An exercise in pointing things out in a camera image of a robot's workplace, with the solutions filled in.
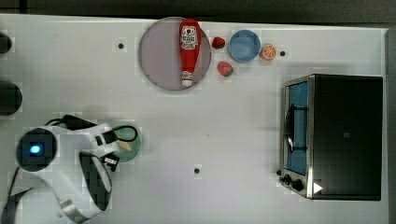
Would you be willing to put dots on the orange slice toy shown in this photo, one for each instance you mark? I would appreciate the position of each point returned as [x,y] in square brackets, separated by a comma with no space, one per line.
[268,52]

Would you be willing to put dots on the red ketchup bottle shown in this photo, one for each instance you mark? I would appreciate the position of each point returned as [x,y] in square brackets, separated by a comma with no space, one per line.
[189,44]

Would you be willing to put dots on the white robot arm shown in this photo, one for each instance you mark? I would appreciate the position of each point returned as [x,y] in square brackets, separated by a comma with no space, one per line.
[74,165]

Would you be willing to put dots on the black cylinder post lower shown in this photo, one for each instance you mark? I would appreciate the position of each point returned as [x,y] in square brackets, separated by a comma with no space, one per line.
[10,98]

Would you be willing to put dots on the blue bowl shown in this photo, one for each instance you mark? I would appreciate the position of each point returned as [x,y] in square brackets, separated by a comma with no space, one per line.
[244,46]

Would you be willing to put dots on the black toaster oven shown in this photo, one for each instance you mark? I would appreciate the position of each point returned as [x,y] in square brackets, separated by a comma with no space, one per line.
[332,137]

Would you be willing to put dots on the red green strawberry toy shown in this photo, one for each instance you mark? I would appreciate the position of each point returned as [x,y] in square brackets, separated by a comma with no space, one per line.
[225,69]

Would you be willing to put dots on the black cylinder post upper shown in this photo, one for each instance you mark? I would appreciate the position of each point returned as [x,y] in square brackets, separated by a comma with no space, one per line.
[5,43]

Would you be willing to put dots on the yellow banana toy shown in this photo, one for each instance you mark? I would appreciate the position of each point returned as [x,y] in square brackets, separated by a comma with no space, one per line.
[125,146]

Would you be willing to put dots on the black cylinder post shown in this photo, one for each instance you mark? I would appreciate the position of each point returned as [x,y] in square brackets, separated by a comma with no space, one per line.
[5,43]
[10,98]

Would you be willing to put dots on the grey round plate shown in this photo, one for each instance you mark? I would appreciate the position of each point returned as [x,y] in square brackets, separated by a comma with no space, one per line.
[159,54]

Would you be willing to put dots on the small red strawberry toy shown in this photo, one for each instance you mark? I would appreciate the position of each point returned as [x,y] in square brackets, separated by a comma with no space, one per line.
[218,42]

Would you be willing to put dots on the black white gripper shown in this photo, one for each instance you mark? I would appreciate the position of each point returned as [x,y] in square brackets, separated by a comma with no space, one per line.
[106,145]

